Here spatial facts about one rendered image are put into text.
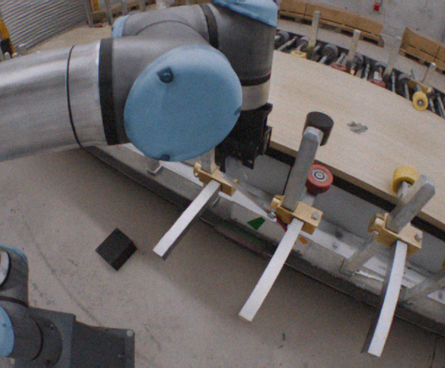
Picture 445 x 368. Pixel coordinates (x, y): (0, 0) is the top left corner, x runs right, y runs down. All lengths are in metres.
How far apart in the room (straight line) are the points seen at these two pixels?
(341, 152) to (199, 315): 1.07
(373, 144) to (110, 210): 1.62
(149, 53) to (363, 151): 0.77
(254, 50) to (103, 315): 1.48
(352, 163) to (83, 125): 0.73
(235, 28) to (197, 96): 0.17
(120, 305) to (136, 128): 1.41
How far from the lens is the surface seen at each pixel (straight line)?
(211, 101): 0.18
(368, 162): 0.84
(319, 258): 0.81
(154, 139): 0.18
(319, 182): 0.69
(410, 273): 1.07
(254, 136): 0.43
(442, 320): 1.02
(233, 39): 0.32
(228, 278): 1.47
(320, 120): 0.53
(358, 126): 0.95
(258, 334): 1.42
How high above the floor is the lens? 1.40
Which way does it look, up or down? 51 degrees down
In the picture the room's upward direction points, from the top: straight up
